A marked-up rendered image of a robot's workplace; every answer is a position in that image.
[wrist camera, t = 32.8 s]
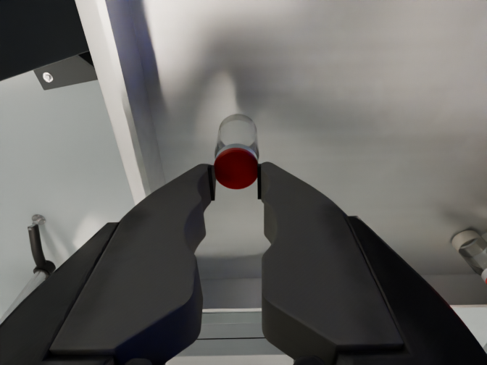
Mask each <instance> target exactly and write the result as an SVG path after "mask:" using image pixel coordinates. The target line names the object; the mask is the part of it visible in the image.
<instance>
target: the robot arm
mask: <svg viewBox="0 0 487 365"><path fill-rule="evenodd" d="M215 188H216V178H215V166H214V165H211V164H198V165H196V166H195V167H193V168H192V169H190V170H188V171H187V172H185V173H183V174H182V175H180V176H179V177H176V178H175V179H174V180H172V181H170V182H168V183H167V184H165V185H163V186H162V187H161V188H159V189H157V190H155V191H154V192H153V193H151V194H150V195H148V196H147V197H145V198H144V199H143V200H142V201H140V202H139V203H138V204H137V205H135V206H134V207H133V208H132V209H131V210H130V211H129V212H128V213H127V214H126V215H125V216H124V217H123V218H122V219H121V220H120V221H119V222H108V223H106V224H105V225H104V226H103V227H102V228H101V229H100V230H99V231H98V232H97V233H96V234H95V235H93V236H92V237H91V238H90V239H89V240H88V241H87V242H86V243H84V244H83V245H82V246H81V247H80V248H79V249H78V250H77V251H76V252H74V254H73V255H71V257H70V258H69V259H68V260H66V261H65V262H64V263H63V264H62V265H61V266H60V267H59V268H58V269H56V270H55V271H54V272H53V273H52V274H51V275H50V276H49V277H47V278H46V279H45V280H44V281H43V282H42V283H41V284H40V285H39V286H38V287H37V288H36V289H35V290H34V291H33V292H32V293H31V294H30V295H29V296H28V297H26V298H25V299H24V300H23V301H22V302H21V303H20V304H19V305H18V306H17V308H16V309H15V310H14V311H13V312H12V313H11V314H10V315H9V316H8V317H7V318H6V319H5V320H4V321H3V322H2V323H1V324H0V365H165V364H166V362H168V361H169V360H170V359H171V358H173V357H175V356H176V355H178V354H179V353H180V352H181V351H183V350H185V349H186V348H187V347H188V346H190V345H191V344H193V343H194V342H195V341H196V339H197V338H198V336H199V334H200V332H201V318H202V309H203V295H202V290H201V282H200V277H199V270H198V265H197V260H196V256H195V255H194V253H195V251H196V249H197V247H198V246H199V244H200V242H201V241H203V239H204V238H205V236H206V228H205V223H204V211H205V209H206V208H207V207H208V205H210V203H211V201H214V200H215ZM257 198H258V199H261V200H262V203H263V204H264V235H265V237H266V238H267V239H268V240H269V242H270V244H271V246H270V247H269V248H268V249H267V250H266V252H265V253H264V254H263V256H262V332H263V335H264V337H265V338H266V339H267V341H268V342H269V343H271V344H272V345H274V346H275V347H276V348H278V349H279V350H281V351H282V352H284V353H285V354H286V355H288V356H289V357H291V358H292V359H293V360H294V361H295V362H294V364H293V365H487V354H486V352H485V351H484V349H483V348H482V346H481V345H480V343H479V342H478V341H477V340H476V338H475V336H474V335H473V334H472V333H471V331H470V330H469V329H468V327H467V326H466V324H465V323H464V322H463V321H462V320H461V319H460V317H459V316H458V315H457V313H456V312H455V311H454V310H453V308H452V307H451V306H450V305H449V304H448V303H447V302H446V301H445V300H444V299H443V298H442V297H441V296H440V295H439V294H438V292H437V291H436V290H435V289H434V288H433V287H432V286H431V285H430V284H429V283H428V282H427V281H425V280H424V279H423V278H422V277H421V276H420V275H419V274H418V273H417V272H416V271H415V270H414V269H413V268H412V267H411V266H410V265H408V263H407V262H406V261H405V260H403V258H402V257H400V255H399V254H397V253H396V252H395V251H394V250H393V249H392V248H391V247H390V246H389V245H388V244H387V243H386V242H385V241H384V240H383V239H381V238H380V237H379V236H378V235H377V234H376V233H375V232H374V231H373V230H372V229H371V228H370V227H369V226H368V225H366V224H365V223H364V222H363V221H362V220H361V219H360V218H359V217H358V216H348V215H347V214H346V213H345V212H344V211H343V210H342V209H341V208H339V207H338V206H337V205H336V204H335V203H334V202H333V201H332V200H330V199H329V198H328V197H327V196H325V195H324V194H323V193H321V192H320V191H318V190H317V189H315V188H313V187H312V186H311V185H309V184H307V183H306V182H304V181H303V180H300V179H299V178H297V177H295V176H294V175H292V174H290V173H289V172H287V171H285V170H284V169H281V168H280V167H278V166H277V165H275V164H273V163H271V162H268V161H266V162H263V163H261V164H257Z"/></svg>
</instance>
